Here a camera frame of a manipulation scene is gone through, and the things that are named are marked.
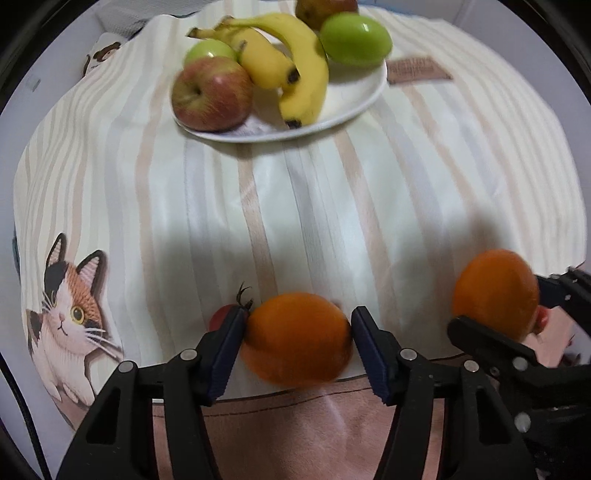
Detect green apple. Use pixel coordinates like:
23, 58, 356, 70
184, 39, 238, 68
320, 12, 393, 68

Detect white plate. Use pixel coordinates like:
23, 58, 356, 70
173, 55, 389, 144

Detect short yellow banana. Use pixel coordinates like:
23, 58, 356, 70
187, 25, 299, 89

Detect striped cat print blanket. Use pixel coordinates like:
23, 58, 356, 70
11, 0, 591, 480

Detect long yellow banana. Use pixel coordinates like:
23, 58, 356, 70
217, 12, 330, 129

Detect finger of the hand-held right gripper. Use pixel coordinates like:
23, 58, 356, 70
447, 315, 551, 430
534, 267, 591, 334

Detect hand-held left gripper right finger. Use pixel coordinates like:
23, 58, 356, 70
350, 305, 539, 480

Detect orange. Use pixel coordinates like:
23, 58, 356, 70
240, 292, 355, 385
451, 249, 541, 342

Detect bear print pillow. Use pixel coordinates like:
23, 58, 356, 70
84, 33, 126, 75

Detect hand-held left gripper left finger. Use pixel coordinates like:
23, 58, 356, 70
55, 305, 250, 480

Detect dark red apple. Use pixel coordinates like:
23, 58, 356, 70
295, 0, 360, 32

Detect black cable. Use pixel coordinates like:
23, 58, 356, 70
0, 353, 52, 480

